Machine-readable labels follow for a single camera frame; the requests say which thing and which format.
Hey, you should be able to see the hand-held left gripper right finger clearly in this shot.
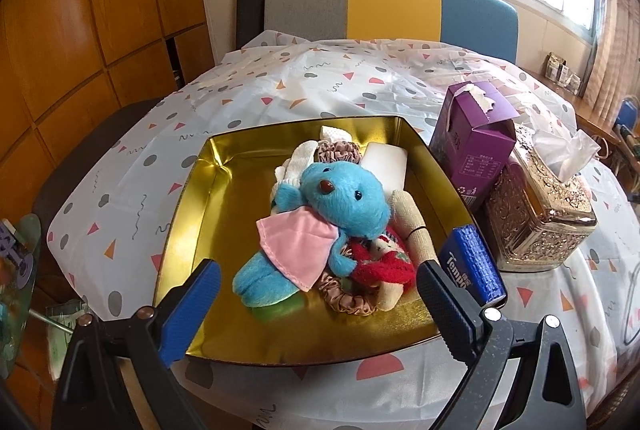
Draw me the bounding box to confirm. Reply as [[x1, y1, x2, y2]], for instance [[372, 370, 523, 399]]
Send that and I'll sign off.
[[416, 260, 588, 430]]

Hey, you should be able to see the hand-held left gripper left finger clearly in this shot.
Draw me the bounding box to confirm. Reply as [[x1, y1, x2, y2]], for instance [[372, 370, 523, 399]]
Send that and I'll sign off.
[[50, 257, 223, 430]]

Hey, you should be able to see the blue tissue pack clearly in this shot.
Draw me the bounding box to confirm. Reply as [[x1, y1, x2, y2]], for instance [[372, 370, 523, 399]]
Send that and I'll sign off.
[[439, 225, 506, 308]]

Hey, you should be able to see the red plush toy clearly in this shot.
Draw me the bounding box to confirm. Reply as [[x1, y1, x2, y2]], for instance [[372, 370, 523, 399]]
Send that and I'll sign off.
[[347, 234, 417, 311]]

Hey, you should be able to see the beige knit roll black band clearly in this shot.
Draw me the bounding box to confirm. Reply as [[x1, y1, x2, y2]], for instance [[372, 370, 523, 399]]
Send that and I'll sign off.
[[390, 189, 432, 263]]

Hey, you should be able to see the pink satin scrunchie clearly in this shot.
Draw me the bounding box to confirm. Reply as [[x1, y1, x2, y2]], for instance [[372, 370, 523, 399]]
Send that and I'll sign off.
[[320, 273, 381, 316]]

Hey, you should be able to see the gold metal tray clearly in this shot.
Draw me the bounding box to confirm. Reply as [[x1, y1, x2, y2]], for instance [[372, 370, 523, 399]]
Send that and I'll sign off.
[[152, 114, 508, 367]]

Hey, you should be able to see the blue plush toy pink cape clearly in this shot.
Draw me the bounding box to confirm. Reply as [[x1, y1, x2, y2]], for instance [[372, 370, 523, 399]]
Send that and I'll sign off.
[[232, 160, 393, 308]]

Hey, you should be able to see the white wipes packet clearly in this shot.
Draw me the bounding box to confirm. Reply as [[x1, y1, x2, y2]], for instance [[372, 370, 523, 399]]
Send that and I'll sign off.
[[361, 143, 408, 196]]

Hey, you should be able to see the white knitted sock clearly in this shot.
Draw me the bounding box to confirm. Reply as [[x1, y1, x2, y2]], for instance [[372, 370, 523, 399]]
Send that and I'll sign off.
[[272, 140, 321, 191]]

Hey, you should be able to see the brown satin scrunchie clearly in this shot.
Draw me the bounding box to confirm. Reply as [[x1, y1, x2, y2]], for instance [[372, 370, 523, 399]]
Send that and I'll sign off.
[[315, 141, 362, 168]]

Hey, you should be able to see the gold embossed tissue box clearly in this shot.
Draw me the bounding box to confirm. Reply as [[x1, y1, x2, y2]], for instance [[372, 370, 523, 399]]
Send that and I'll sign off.
[[484, 123, 599, 272]]

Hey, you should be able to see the printed plastic tablecloth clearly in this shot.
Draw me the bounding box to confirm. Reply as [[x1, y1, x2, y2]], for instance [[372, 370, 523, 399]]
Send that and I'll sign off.
[[47, 30, 640, 430]]

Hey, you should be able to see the purple tissue box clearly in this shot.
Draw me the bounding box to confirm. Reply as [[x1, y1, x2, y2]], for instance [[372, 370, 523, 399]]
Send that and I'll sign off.
[[429, 81, 521, 211]]

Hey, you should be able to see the glass side table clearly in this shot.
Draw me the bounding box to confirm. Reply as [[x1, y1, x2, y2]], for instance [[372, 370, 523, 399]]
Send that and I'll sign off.
[[0, 213, 43, 378]]

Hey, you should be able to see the white folded cloth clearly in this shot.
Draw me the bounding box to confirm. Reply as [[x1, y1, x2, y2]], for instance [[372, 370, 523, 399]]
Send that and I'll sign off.
[[320, 125, 351, 143]]

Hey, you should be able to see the wooden desk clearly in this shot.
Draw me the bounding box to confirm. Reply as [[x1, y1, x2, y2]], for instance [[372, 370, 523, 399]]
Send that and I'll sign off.
[[520, 68, 640, 171]]

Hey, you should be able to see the blue folding chair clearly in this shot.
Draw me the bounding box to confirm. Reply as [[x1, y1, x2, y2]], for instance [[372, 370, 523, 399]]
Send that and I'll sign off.
[[617, 95, 640, 131]]

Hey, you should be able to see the grey yellow blue headboard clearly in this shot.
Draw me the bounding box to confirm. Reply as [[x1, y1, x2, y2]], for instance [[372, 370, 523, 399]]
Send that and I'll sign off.
[[262, 0, 519, 64]]

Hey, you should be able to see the black rolled mat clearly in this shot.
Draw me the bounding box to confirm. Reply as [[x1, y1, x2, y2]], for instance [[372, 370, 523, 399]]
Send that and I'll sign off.
[[236, 0, 275, 51]]

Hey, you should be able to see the wooden wardrobe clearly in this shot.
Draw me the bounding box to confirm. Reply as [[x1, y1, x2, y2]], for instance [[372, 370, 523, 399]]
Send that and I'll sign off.
[[0, 0, 216, 231]]

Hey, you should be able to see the beige patterned curtain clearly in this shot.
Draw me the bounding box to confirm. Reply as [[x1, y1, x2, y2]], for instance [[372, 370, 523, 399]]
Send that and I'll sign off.
[[582, 0, 640, 111]]

